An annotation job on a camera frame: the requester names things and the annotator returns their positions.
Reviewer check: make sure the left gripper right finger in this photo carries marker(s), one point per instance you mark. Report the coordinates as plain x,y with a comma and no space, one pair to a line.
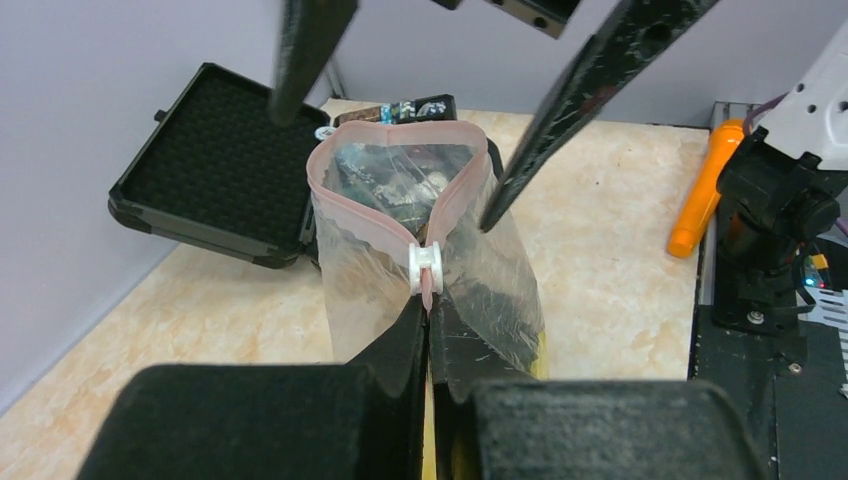
493,421

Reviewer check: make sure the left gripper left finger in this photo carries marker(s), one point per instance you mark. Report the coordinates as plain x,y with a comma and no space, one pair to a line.
362,419

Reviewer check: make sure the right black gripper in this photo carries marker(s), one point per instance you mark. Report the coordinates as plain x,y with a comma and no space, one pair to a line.
523,10

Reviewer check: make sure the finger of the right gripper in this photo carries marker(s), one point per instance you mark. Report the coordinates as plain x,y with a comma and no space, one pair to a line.
309,33

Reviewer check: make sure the clear zip top bag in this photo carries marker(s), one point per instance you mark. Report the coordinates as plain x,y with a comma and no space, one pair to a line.
397,210

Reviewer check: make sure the yellow napa cabbage toy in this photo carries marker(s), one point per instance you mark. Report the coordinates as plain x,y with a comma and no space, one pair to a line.
539,368

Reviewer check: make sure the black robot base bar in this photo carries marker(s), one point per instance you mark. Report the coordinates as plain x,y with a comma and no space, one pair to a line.
790,391

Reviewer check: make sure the black poker chip case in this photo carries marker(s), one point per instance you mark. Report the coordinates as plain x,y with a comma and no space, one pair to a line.
219,174

